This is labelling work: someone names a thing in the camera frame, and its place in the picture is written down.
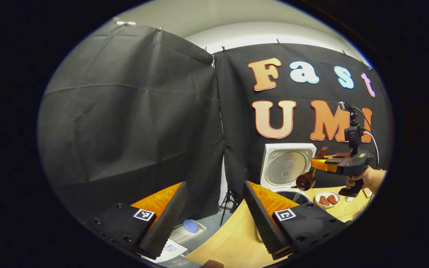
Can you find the wooden spoon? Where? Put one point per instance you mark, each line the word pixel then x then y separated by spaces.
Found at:
pixel 305 180

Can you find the white paper sheet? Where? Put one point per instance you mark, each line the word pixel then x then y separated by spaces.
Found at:
pixel 169 249

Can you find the blue oval object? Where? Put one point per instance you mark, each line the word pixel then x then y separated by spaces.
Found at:
pixel 190 226

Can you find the white rice cooker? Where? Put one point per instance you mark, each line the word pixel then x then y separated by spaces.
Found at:
pixel 285 167

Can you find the black backdrop cloth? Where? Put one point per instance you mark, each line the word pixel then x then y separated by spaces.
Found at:
pixel 125 130

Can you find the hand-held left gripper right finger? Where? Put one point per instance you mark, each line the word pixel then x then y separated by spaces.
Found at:
pixel 261 227

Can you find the round white plate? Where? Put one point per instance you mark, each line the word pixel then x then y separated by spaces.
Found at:
pixel 317 203

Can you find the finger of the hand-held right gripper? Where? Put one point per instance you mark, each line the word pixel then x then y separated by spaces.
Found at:
pixel 322 164

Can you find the red meat piece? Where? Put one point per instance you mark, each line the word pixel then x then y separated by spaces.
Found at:
pixel 324 201
pixel 333 199

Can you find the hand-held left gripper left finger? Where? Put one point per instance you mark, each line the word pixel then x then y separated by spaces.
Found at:
pixel 168 223

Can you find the black tripod stand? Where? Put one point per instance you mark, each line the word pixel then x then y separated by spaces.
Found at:
pixel 226 203

